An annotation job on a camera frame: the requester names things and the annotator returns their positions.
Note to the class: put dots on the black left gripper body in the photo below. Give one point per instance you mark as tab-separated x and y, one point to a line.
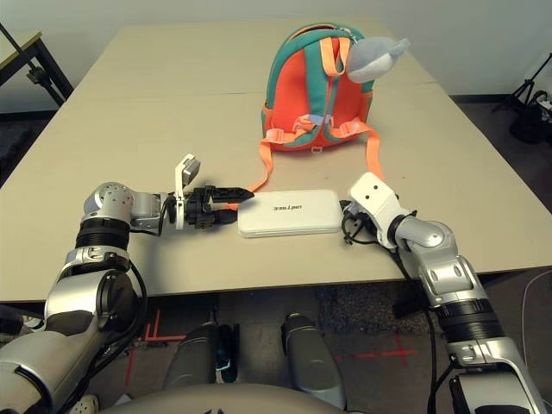
198	209

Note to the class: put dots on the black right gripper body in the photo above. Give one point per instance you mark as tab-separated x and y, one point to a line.
364	226

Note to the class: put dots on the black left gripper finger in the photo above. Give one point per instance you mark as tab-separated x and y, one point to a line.
224	216
230	195

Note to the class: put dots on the white pencil case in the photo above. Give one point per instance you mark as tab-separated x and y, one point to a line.
289	215

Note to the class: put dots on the orange and teal backpack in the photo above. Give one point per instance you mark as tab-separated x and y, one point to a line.
297	86

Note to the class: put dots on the grey plush toy pendant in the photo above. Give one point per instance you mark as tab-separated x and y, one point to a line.
371	60

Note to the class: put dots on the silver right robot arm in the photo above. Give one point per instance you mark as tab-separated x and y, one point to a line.
448	276

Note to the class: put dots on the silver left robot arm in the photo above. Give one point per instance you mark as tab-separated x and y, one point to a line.
112	202

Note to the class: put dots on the grey robot right leg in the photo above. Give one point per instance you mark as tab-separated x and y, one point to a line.
310	353

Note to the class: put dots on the grey robot leg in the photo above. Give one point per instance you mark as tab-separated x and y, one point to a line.
194	358
310	353

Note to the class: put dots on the grey robot left leg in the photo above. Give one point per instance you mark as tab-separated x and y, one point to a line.
194	358

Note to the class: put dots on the teal and black shoe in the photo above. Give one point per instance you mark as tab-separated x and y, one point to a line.
226	362

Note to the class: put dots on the beige robot torso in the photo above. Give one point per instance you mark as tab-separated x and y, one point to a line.
224	401

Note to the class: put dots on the black tripod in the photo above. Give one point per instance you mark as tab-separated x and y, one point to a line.
528	116

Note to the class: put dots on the dark grey floor mat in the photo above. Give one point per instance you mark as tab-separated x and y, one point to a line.
10	140

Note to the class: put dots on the black framed side table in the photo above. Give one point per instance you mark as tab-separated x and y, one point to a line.
47	69

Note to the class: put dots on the white perforated clog shoe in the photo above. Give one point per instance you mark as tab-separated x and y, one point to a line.
84	405

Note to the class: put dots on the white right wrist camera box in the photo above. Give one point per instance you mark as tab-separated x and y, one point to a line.
375	196

